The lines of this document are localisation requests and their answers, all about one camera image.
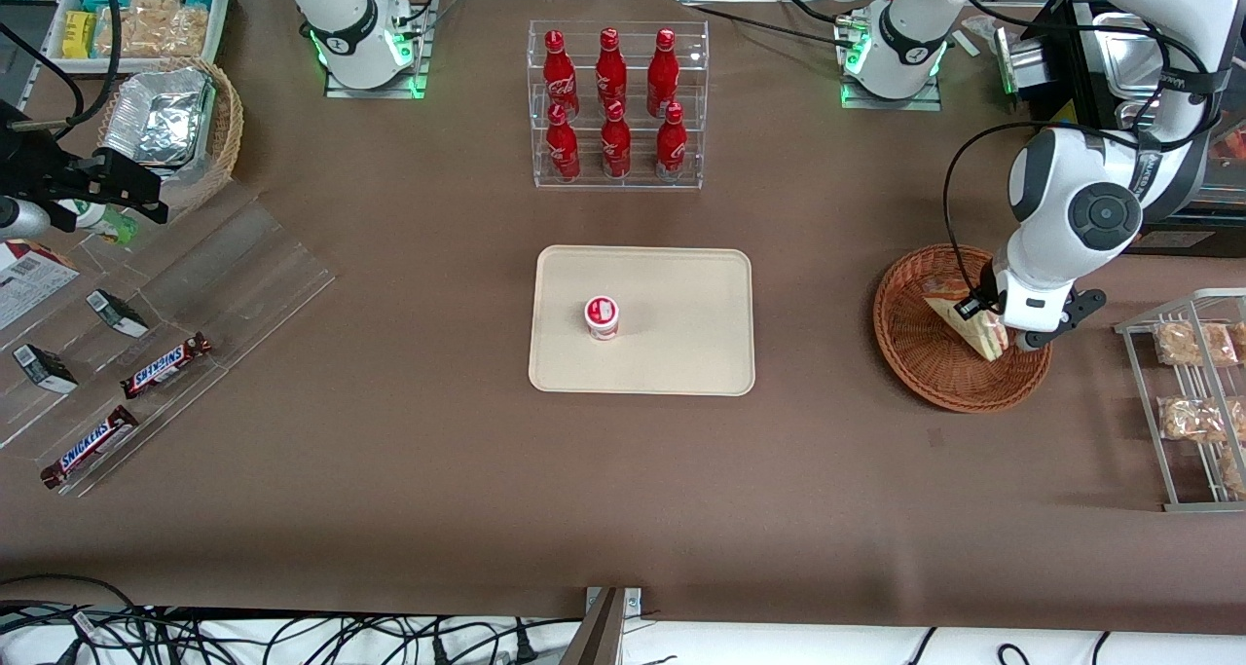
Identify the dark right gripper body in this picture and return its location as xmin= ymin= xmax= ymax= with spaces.
xmin=0 ymin=100 xmax=77 ymax=208

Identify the triangular sandwich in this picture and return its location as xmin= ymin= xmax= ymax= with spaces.
xmin=921 ymin=276 xmax=1010 ymax=362

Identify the round brown wicker basket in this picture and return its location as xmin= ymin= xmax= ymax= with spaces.
xmin=873 ymin=244 xmax=1054 ymax=414

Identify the light tan wicker basket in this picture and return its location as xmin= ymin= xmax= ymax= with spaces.
xmin=95 ymin=56 xmax=244 ymax=213

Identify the stainless steel tray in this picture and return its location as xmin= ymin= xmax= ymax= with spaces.
xmin=1092 ymin=11 xmax=1185 ymax=101
xmin=1116 ymin=100 xmax=1171 ymax=133

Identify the beige plastic tray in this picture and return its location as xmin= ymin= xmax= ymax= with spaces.
xmin=528 ymin=245 xmax=756 ymax=397

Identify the green white small bottle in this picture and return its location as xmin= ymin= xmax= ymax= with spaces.
xmin=56 ymin=198 xmax=139 ymax=245

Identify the aluminium foil container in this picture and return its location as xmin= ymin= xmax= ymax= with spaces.
xmin=102 ymin=66 xmax=217 ymax=171

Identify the small black white box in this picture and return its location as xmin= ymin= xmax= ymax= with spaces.
xmin=12 ymin=344 xmax=79 ymax=394
xmin=86 ymin=289 xmax=150 ymax=339

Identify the clear acrylic stepped display stand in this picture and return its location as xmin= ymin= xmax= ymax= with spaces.
xmin=0 ymin=183 xmax=337 ymax=499

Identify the red white carton box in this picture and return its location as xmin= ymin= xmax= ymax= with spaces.
xmin=0 ymin=240 xmax=81 ymax=330

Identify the yellow snack pack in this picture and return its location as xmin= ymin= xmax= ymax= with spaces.
xmin=61 ymin=11 xmax=98 ymax=59

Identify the clear bag of crackers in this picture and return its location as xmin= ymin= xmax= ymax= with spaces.
xmin=95 ymin=7 xmax=159 ymax=59
xmin=154 ymin=3 xmax=211 ymax=58

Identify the snickers chocolate bar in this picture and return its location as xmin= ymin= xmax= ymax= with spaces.
xmin=120 ymin=332 xmax=213 ymax=400
xmin=40 ymin=405 xmax=139 ymax=491

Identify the white plastic bin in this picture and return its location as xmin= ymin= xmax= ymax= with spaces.
xmin=46 ymin=0 xmax=232 ymax=72

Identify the black food warmer appliance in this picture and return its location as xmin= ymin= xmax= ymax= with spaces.
xmin=1027 ymin=0 xmax=1246 ymax=254

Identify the white paper tag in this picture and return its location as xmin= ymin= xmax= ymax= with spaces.
xmin=958 ymin=13 xmax=1004 ymax=58

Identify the clear acrylic bottle rack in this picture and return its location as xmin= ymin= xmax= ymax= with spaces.
xmin=527 ymin=19 xmax=710 ymax=191

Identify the red cola bottle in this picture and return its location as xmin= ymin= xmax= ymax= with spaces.
xmin=596 ymin=27 xmax=629 ymax=111
xmin=655 ymin=102 xmax=688 ymax=182
xmin=545 ymin=102 xmax=582 ymax=183
xmin=541 ymin=29 xmax=581 ymax=121
xmin=646 ymin=28 xmax=680 ymax=118
xmin=600 ymin=100 xmax=633 ymax=180

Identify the small red white yogurt cup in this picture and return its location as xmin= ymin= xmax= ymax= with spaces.
xmin=584 ymin=296 xmax=621 ymax=342

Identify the brown table cover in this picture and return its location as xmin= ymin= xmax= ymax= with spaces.
xmin=0 ymin=0 xmax=1246 ymax=637

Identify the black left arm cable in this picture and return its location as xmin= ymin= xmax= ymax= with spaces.
xmin=941 ymin=120 xmax=1052 ymax=308

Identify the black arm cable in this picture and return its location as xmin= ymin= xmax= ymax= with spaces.
xmin=0 ymin=0 xmax=123 ymax=142
xmin=941 ymin=120 xmax=1052 ymax=308

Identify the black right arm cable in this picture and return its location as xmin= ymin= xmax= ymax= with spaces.
xmin=0 ymin=0 xmax=123 ymax=142

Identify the aluminium arm base plate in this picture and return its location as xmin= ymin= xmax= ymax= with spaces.
xmin=324 ymin=0 xmax=430 ymax=99
xmin=839 ymin=3 xmax=943 ymax=112

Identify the grey wire rack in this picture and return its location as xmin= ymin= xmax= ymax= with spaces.
xmin=1115 ymin=288 xmax=1246 ymax=513

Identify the black cable on table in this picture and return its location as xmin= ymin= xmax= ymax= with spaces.
xmin=686 ymin=0 xmax=869 ymax=39

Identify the tangled black cable bundle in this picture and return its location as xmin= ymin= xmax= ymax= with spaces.
xmin=0 ymin=575 xmax=585 ymax=665

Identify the metal bracket with dark post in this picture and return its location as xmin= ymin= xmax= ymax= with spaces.
xmin=560 ymin=587 xmax=643 ymax=665

